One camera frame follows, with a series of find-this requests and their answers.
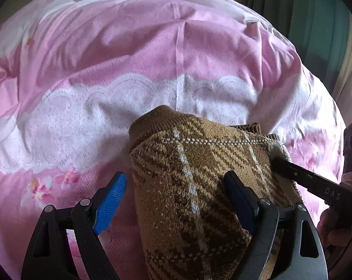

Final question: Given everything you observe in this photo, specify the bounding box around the person's right hand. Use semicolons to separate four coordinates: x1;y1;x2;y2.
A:
317;208;352;248

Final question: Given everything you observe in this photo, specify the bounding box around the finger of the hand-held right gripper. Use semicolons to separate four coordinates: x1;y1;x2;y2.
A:
271;155;325;194

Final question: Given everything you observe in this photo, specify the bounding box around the beige curtain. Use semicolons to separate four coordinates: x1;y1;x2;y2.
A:
332;20;352;101

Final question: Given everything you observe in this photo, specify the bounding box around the brown plaid knitted sweater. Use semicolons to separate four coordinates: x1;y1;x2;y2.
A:
128;105;303;280

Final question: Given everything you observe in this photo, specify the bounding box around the pink floral quilt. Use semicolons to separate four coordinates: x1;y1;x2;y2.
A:
0;0;347;280

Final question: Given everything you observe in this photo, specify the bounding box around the green curtain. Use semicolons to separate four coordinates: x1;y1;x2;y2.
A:
243;0;352;75

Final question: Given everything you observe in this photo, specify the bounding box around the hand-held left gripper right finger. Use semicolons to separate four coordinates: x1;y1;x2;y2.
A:
224;171;329;280

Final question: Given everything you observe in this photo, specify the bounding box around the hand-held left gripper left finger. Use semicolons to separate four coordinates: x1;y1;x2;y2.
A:
21;171;127;280

